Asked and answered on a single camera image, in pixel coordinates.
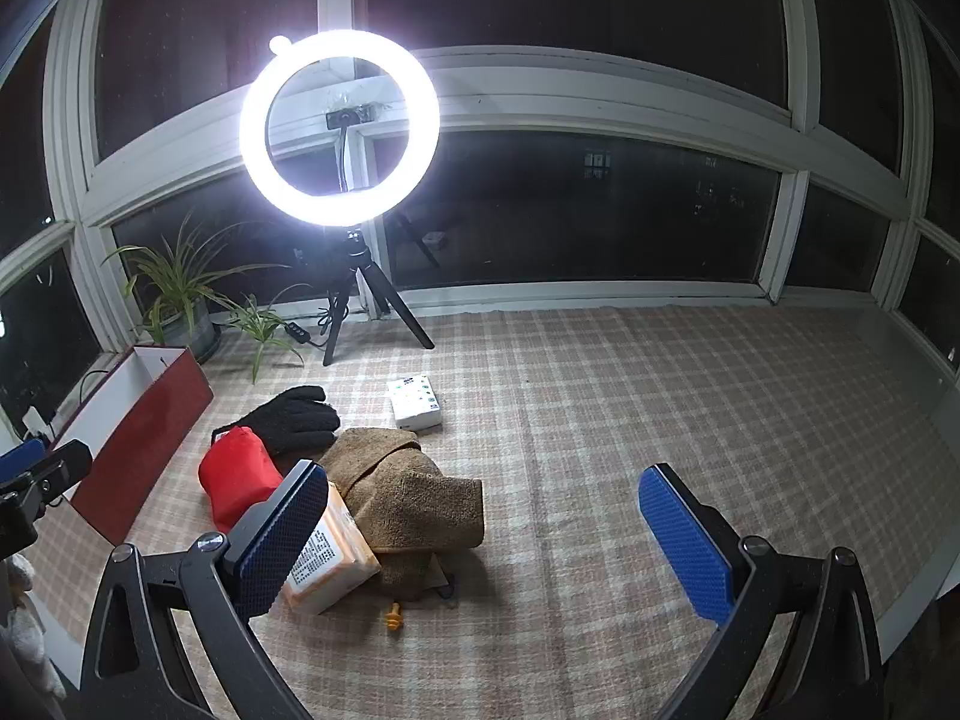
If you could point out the red pouch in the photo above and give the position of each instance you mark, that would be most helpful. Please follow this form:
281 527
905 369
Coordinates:
232 472

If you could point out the yellow shuttlecock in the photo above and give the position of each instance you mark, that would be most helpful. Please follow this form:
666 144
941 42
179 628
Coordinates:
392 617

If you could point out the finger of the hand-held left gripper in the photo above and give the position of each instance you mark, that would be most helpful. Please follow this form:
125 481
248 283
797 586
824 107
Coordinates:
67 465
19 454

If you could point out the white packet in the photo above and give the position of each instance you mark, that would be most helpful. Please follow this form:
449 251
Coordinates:
415 405

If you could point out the red cardboard box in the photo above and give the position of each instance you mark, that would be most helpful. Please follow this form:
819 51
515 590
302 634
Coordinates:
150 435

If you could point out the black glove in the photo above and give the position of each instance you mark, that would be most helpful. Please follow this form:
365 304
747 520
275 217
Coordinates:
292 412

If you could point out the potted spider plant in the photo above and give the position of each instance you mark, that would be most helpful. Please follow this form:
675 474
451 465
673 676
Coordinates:
187 322

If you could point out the white window frame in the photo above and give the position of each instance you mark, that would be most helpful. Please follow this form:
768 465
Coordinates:
600 101

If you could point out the white plush toy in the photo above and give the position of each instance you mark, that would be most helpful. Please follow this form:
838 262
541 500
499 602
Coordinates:
22 637

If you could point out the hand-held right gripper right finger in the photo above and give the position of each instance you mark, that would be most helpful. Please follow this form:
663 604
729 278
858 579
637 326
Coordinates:
682 540

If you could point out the brown towel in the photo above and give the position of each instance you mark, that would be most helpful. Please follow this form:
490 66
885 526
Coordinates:
405 495

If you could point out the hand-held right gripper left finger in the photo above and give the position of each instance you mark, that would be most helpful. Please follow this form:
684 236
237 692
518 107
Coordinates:
285 532

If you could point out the orange tissue packet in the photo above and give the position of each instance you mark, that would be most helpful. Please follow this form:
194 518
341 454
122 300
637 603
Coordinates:
337 555

